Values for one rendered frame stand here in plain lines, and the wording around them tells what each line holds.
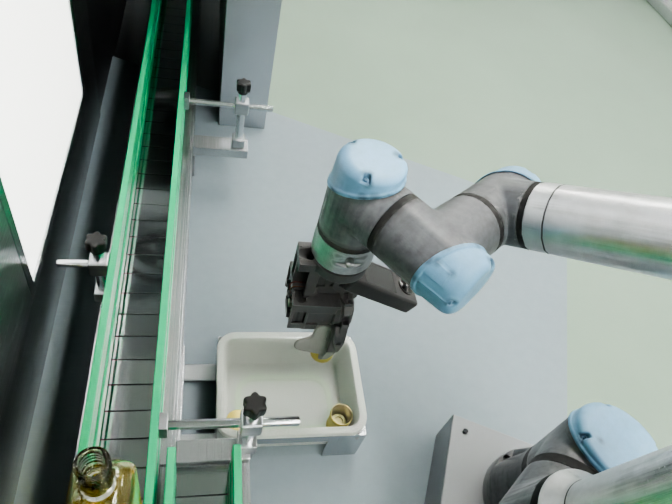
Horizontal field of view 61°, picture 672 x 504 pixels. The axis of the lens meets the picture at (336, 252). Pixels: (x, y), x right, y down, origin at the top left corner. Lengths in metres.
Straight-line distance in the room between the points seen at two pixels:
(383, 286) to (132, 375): 0.37
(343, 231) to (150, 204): 0.52
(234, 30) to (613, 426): 1.00
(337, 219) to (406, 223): 0.08
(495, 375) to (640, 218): 0.61
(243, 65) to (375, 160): 0.80
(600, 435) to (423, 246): 0.34
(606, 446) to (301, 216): 0.76
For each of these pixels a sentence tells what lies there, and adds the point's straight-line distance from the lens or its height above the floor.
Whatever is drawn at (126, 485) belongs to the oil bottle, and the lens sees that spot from 0.57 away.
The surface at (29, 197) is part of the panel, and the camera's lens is 0.79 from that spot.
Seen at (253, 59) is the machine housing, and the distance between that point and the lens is 1.33.
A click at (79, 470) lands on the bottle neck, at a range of 0.53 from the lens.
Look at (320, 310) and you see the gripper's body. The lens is 0.72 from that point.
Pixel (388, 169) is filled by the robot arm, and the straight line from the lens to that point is 0.57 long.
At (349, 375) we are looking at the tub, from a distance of 0.94.
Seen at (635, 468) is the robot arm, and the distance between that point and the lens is 0.59.
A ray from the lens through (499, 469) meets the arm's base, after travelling 0.91.
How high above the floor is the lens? 1.63
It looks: 48 degrees down
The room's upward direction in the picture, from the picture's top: 18 degrees clockwise
